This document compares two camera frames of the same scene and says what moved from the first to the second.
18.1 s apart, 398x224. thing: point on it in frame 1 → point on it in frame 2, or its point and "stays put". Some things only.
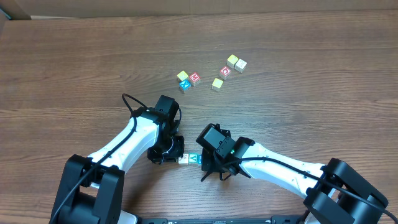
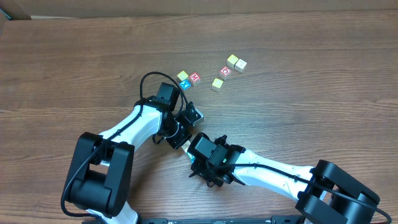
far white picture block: [240, 65] stays put
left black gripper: [173, 152] → [179, 140]
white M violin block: [185, 160] → [185, 146]
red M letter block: [194, 77] stays put
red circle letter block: [224, 72] stays put
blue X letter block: [185, 84] stays put
